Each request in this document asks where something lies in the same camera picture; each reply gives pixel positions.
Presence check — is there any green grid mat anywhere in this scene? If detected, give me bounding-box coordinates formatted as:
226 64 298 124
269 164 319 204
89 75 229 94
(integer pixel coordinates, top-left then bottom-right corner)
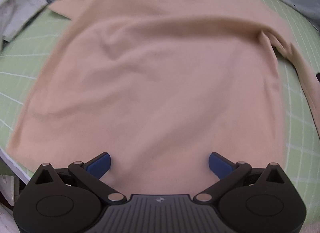
1 0 319 206

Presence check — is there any beige long-sleeve shirt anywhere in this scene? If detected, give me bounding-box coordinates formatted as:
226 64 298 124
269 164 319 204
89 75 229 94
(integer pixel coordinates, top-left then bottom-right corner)
7 0 319 195

